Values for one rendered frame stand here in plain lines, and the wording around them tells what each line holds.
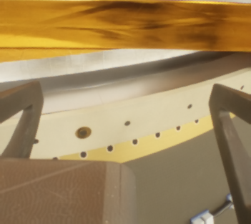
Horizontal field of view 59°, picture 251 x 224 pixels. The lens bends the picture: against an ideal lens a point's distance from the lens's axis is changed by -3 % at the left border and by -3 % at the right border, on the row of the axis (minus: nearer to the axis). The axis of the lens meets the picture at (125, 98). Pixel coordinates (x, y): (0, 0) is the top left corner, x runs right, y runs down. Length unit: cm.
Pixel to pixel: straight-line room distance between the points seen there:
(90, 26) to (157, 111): 10
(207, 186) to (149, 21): 27
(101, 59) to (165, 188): 20
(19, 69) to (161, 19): 13
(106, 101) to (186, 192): 21
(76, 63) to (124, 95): 5
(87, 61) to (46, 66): 4
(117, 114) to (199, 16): 11
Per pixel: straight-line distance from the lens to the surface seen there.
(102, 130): 21
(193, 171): 36
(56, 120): 20
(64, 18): 22
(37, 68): 22
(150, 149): 30
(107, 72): 25
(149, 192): 33
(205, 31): 23
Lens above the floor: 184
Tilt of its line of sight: 36 degrees down
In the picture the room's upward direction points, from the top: 1 degrees clockwise
